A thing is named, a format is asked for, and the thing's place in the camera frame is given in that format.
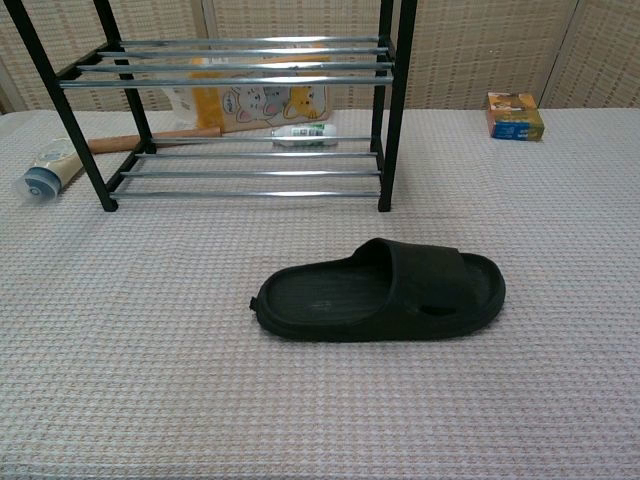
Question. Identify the black rubber slipper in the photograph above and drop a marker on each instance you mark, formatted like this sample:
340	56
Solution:
320	305

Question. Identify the black metal shoe rack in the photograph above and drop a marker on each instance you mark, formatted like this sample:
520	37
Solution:
395	100

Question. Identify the white bottle green label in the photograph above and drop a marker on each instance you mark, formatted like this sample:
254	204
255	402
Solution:
300	133

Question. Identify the yellow cat print bag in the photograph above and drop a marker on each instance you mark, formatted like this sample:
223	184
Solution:
300	102

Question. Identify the orange blue carton box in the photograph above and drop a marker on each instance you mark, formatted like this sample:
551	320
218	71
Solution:
515	120

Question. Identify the wooden rolling pin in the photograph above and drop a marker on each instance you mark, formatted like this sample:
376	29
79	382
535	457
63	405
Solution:
112	144

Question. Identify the woven folding screen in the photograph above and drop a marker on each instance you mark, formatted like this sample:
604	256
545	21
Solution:
475	50

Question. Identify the cream tube blue cap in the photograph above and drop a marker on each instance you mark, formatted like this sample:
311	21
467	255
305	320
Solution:
50	167

